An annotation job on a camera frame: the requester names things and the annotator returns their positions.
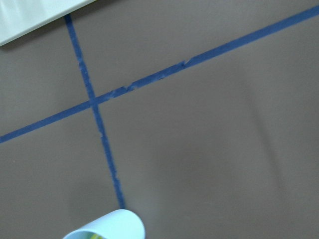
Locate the light blue plastic cup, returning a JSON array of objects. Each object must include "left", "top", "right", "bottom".
[{"left": 64, "top": 209, "right": 146, "bottom": 239}]

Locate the cream bear tray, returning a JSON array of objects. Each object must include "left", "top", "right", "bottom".
[{"left": 0, "top": 0, "right": 92, "bottom": 46}]

